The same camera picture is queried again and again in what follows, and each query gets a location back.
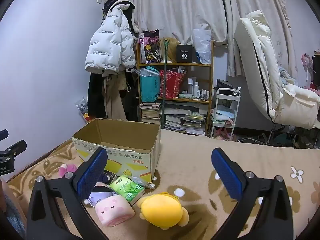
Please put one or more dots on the beige hanging coat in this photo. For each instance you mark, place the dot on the beige hanging coat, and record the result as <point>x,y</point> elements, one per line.
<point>115,100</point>

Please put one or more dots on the white floral curtain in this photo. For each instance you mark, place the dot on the white floral curtain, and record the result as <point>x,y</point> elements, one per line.
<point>180,7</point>

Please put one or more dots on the black hat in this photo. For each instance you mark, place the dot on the black hat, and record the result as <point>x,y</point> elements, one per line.
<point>115,0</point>

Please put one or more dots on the black box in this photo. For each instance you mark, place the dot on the black box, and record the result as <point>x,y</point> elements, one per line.
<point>184,53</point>

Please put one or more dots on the large pile of books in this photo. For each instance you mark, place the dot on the large pile of books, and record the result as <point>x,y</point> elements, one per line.
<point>187,122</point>

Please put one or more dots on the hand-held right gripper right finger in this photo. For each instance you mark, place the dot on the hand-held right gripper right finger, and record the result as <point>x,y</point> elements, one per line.
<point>227,172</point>

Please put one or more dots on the pink plush toy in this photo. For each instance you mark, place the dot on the pink plush toy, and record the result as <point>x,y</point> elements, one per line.
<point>223,133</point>

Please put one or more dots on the group of cosmetic bottles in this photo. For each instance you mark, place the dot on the group of cosmetic bottles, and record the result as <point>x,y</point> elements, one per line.
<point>197,88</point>

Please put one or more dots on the magenta plush toy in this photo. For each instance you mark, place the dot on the magenta plush toy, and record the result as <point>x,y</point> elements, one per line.
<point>67,170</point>

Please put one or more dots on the dark hanging clothes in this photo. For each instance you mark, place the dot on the dark hanging clothes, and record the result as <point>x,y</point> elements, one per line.
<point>132,97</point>

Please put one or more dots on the blond wig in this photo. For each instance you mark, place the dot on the blond wig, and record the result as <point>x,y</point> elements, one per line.
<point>171,50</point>

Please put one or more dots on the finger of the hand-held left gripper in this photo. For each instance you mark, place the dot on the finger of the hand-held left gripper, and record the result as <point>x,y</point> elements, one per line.
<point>3,135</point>
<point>15,150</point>

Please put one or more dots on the white recliner chair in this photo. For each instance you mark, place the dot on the white recliner chair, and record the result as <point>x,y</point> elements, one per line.
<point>265,67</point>

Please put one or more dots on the large clear plastic bag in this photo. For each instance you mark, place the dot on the large clear plastic bag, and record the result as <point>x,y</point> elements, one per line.
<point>202,45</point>

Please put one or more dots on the small stack of books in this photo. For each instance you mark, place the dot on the small stack of books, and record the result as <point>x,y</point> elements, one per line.
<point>150,113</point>

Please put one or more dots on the wooden shelf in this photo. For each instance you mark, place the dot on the wooden shelf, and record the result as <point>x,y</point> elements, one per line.
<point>175,65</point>

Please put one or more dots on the red gift bag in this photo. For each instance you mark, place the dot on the red gift bag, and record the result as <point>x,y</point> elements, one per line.
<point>172,85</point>

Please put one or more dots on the pink fan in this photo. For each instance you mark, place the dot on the pink fan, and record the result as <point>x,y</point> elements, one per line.
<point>307,61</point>

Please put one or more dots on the patterned black tote bag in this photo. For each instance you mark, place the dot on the patterned black tote bag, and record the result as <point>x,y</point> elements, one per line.
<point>147,47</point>

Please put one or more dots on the person's left forearm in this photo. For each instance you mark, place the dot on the person's left forearm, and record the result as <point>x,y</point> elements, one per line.
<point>15,217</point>

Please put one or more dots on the black hanging coat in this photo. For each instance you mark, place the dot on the black hanging coat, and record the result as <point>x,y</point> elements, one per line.
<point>96,95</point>

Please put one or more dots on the light blue cloth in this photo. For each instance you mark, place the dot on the light blue cloth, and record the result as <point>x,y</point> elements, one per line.
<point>225,116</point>

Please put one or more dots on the black pouch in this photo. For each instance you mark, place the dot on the black pouch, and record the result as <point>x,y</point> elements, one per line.
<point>108,176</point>

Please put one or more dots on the beige floral blanket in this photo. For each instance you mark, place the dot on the beige floral blanket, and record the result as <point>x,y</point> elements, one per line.
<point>200,155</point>

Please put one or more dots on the white trolley cart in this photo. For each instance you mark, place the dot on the white trolley cart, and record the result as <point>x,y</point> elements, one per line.
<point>226,100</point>

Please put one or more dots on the green tissue pack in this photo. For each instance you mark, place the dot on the green tissue pack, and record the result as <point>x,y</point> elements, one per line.
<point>126,188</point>

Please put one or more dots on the pink plush roll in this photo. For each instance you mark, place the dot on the pink plush roll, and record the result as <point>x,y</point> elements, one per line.
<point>115,211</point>

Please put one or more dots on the cardboard box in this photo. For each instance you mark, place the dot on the cardboard box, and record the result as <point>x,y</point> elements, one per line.
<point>130,135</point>

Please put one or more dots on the plastic bag of items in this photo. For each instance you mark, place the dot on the plastic bag of items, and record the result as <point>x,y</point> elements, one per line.
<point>82,107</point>

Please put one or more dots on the white puffer jacket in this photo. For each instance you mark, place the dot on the white puffer jacket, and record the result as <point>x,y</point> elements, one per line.
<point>107,42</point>

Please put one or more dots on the teal bag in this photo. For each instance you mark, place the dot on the teal bag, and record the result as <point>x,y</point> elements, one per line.
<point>149,87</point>

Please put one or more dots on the yellow plush toy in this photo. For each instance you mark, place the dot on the yellow plush toy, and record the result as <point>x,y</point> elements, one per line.
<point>160,208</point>

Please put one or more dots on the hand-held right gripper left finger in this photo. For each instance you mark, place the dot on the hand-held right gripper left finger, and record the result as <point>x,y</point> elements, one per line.
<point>92,175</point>

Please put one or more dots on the green pole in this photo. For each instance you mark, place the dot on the green pole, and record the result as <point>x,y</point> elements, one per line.
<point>163,92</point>

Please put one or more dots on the purple plush doll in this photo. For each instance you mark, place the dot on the purple plush doll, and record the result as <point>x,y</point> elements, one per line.
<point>100,195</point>

